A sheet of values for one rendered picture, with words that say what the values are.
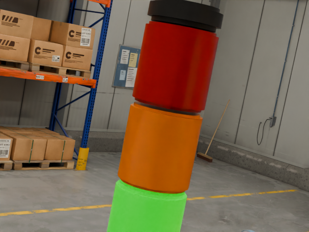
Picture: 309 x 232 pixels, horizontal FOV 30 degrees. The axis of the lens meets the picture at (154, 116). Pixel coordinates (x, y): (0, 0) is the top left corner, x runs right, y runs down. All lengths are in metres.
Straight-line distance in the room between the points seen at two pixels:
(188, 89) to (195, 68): 0.01
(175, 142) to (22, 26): 8.82
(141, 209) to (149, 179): 0.02
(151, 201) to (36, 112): 10.77
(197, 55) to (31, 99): 10.67
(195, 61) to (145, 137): 0.06
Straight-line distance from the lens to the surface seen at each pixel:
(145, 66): 0.37
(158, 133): 0.37
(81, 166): 10.20
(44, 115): 11.26
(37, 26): 9.88
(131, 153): 0.38
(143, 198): 0.38
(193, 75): 0.37
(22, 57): 9.23
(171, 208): 0.38
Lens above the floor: 2.31
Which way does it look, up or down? 6 degrees down
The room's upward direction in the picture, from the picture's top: 11 degrees clockwise
